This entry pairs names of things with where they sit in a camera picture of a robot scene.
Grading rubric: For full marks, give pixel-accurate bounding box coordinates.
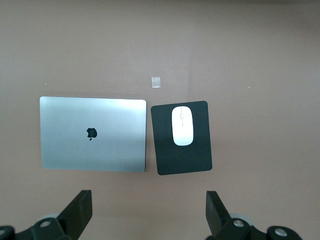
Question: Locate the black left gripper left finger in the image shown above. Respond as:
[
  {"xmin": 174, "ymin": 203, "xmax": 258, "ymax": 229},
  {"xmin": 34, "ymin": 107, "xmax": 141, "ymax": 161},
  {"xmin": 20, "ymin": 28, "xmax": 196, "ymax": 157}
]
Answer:
[{"xmin": 0, "ymin": 189, "xmax": 94, "ymax": 240}]

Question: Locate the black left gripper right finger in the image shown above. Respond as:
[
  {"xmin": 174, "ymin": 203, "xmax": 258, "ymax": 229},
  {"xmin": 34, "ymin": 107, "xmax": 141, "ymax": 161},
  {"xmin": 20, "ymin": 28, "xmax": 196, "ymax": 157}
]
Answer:
[{"xmin": 201, "ymin": 190, "xmax": 302, "ymax": 240}]

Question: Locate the white computer mouse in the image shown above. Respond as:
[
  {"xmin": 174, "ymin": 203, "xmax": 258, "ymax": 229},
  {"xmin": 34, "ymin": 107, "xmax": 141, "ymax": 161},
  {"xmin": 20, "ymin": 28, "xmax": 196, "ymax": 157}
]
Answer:
[{"xmin": 171, "ymin": 106, "xmax": 194, "ymax": 147}]

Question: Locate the black mouse pad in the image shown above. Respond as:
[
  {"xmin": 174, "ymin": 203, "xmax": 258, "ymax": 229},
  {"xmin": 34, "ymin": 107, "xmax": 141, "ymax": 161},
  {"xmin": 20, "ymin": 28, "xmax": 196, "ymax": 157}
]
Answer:
[{"xmin": 150, "ymin": 100, "xmax": 214, "ymax": 176}]

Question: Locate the silver closed laptop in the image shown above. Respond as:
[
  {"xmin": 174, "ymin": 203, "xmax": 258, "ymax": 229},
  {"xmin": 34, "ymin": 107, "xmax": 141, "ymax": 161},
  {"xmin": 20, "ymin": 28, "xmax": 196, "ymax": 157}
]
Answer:
[{"xmin": 39, "ymin": 96, "xmax": 148, "ymax": 174}]

